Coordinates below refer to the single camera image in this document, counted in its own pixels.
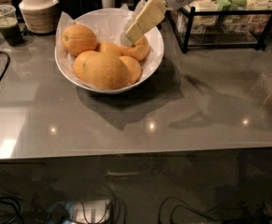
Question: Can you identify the black wire rack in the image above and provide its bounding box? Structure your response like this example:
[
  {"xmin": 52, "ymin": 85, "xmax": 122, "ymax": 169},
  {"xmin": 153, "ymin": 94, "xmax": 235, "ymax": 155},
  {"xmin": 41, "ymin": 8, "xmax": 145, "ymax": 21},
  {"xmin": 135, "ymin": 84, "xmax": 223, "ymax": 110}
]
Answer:
[{"xmin": 167, "ymin": 0, "xmax": 272, "ymax": 52}]

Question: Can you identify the stack of paper bowls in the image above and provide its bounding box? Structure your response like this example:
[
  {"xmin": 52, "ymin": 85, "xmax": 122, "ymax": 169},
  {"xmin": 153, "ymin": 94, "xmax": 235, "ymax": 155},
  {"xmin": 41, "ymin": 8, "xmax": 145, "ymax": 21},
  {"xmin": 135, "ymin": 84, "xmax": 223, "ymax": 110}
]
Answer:
[{"xmin": 19, "ymin": 0, "xmax": 61, "ymax": 35}]

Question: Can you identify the white ceramic bowl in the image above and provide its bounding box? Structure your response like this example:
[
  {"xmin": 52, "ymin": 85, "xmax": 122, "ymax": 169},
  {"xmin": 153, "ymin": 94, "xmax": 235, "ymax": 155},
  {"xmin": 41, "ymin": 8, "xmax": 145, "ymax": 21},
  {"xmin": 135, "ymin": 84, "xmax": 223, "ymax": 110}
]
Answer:
[{"xmin": 54, "ymin": 7, "xmax": 165, "ymax": 95}]

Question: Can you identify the white paper bowl liner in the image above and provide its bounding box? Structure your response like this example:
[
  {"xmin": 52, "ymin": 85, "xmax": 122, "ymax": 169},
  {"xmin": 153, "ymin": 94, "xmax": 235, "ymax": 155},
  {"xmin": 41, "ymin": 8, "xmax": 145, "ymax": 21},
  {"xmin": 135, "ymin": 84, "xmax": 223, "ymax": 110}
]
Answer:
[{"xmin": 55, "ymin": 0, "xmax": 162, "ymax": 91}]

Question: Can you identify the small centre orange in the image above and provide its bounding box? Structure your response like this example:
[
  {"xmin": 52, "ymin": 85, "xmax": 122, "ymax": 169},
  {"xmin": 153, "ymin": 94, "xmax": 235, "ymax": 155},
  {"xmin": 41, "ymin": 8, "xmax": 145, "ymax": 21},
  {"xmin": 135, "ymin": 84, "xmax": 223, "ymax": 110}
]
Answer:
[{"xmin": 96, "ymin": 42, "xmax": 122, "ymax": 57}]

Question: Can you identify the plastic cup green drink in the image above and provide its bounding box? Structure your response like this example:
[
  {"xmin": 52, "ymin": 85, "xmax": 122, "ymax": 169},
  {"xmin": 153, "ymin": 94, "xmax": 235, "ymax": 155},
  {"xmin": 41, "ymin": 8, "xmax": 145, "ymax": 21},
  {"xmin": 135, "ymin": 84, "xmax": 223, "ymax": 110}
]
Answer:
[{"xmin": 0, "ymin": 5, "xmax": 23, "ymax": 46}]

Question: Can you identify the green packet in rack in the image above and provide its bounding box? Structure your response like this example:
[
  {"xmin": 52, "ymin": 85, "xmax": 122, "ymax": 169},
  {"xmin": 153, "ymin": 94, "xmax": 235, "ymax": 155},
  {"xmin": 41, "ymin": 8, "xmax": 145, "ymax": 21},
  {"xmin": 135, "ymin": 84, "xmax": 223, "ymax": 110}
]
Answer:
[{"xmin": 216, "ymin": 0, "xmax": 247, "ymax": 11}]

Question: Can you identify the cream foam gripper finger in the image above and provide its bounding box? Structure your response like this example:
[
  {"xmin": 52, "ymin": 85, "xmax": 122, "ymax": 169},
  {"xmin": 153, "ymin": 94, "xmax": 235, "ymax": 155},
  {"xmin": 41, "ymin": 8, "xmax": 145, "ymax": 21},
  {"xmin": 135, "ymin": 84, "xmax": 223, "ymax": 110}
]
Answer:
[{"xmin": 120, "ymin": 0, "xmax": 166, "ymax": 47}]

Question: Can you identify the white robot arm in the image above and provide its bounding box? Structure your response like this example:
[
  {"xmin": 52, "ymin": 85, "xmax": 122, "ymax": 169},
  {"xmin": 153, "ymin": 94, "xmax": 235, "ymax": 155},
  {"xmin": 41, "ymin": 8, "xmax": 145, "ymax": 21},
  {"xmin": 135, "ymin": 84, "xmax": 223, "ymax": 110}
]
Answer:
[{"xmin": 120, "ymin": 0, "xmax": 194, "ymax": 47}]

